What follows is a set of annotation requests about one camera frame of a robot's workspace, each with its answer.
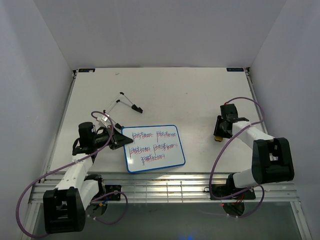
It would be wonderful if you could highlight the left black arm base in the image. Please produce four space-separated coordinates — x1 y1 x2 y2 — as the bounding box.
94 183 123 201

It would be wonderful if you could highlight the corner label sticker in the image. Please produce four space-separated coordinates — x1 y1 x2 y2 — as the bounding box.
78 68 96 73
226 67 245 72

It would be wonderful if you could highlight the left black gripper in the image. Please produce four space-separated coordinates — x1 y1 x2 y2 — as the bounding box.
92 125 134 150

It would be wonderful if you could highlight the right corner label sticker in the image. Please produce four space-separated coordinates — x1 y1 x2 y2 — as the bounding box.
226 67 245 72

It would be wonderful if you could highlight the yellow whiteboard eraser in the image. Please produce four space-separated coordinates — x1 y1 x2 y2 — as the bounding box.
214 136 224 142

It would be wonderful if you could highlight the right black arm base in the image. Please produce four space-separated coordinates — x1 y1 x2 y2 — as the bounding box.
211 184 256 200

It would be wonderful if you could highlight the aluminium frame rail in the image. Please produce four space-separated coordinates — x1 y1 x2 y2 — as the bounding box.
28 172 298 205

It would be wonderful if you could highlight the left corner label sticker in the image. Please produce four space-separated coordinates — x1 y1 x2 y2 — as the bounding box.
78 68 96 73

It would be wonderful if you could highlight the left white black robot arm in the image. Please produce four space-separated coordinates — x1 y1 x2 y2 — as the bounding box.
43 122 133 234

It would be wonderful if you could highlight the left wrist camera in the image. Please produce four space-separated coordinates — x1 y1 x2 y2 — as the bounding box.
98 114 110 128

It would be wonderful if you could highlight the black wire easel stand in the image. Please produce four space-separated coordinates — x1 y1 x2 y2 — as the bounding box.
102 91 143 116

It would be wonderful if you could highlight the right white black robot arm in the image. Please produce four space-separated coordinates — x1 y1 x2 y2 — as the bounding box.
209 103 295 199

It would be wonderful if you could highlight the blue framed whiteboard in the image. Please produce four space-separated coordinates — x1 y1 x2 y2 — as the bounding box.
121 124 186 174

